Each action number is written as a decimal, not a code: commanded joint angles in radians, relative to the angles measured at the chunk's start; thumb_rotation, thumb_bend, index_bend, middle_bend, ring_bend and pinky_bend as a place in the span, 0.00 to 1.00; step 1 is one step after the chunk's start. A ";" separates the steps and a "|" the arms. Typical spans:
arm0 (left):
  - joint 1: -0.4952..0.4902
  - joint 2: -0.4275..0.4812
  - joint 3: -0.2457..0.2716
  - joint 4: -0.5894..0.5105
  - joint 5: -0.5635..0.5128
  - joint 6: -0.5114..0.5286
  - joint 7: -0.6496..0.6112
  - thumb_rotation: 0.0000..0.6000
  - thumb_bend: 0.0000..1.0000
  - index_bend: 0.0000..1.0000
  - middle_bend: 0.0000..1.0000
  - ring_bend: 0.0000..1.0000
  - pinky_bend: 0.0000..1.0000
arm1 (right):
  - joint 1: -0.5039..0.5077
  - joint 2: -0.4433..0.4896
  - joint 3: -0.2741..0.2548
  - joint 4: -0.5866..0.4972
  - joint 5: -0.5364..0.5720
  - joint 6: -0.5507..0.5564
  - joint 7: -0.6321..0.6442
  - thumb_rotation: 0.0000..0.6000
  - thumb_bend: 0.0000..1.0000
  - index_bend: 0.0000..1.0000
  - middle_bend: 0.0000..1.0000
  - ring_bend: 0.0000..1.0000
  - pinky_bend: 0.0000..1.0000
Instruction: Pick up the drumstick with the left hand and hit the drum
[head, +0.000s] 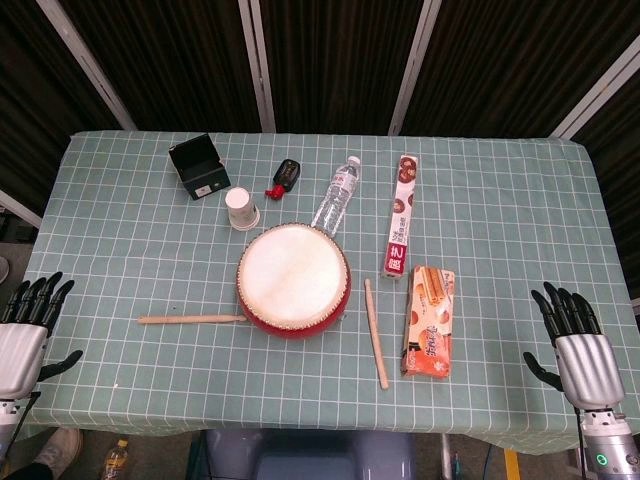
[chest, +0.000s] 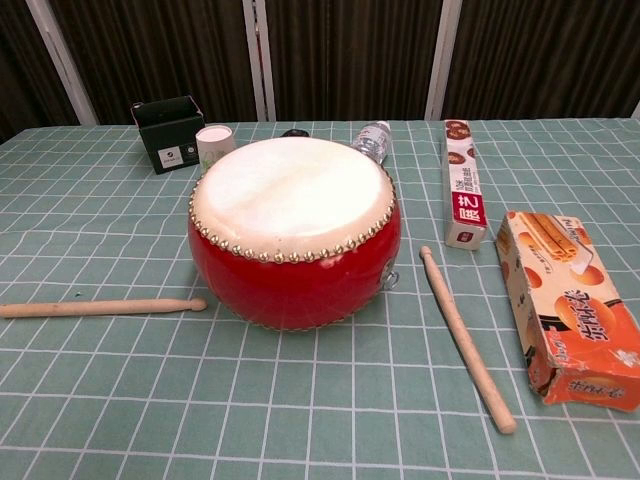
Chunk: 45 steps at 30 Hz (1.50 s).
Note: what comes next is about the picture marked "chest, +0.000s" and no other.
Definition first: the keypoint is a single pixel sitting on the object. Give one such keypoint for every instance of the white paper cup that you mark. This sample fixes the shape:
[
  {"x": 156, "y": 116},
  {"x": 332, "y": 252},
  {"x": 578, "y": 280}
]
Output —
[{"x": 212, "y": 145}]

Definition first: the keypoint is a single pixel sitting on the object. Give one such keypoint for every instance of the black open cardboard box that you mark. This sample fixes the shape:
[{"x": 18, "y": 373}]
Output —
[{"x": 167, "y": 145}]

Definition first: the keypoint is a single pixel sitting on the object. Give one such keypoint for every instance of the white partition post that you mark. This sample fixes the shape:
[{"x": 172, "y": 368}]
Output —
[
  {"x": 442, "y": 60},
  {"x": 62, "y": 60},
  {"x": 260, "y": 60}
]

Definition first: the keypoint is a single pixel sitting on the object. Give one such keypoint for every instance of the orange egg roll snack box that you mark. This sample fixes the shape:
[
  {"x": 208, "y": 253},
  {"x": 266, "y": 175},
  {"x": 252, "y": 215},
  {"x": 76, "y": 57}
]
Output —
[{"x": 575, "y": 310}]

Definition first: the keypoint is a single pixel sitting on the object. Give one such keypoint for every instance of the clear plastic water bottle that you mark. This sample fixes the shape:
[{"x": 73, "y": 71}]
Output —
[{"x": 372, "y": 140}]

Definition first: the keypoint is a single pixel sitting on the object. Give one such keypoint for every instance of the red drum with white skin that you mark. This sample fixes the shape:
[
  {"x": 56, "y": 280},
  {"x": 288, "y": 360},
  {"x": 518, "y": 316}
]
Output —
[{"x": 295, "y": 250}]

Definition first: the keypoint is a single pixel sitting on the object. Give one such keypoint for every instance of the long white red wrap box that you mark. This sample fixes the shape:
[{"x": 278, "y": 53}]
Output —
[{"x": 465, "y": 190}]

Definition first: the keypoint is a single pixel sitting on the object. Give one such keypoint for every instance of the wooden drumstick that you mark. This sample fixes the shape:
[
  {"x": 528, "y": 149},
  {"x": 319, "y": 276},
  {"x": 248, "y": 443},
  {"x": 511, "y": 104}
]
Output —
[
  {"x": 100, "y": 307},
  {"x": 462, "y": 335}
]

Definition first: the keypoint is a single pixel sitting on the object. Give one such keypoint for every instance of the green white grid tablecloth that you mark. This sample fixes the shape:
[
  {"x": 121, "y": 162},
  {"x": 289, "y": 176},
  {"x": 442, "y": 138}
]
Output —
[{"x": 150, "y": 390}]

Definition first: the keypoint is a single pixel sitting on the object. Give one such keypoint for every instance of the small black object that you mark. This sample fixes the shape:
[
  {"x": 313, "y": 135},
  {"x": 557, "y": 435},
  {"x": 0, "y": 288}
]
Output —
[{"x": 295, "y": 133}]

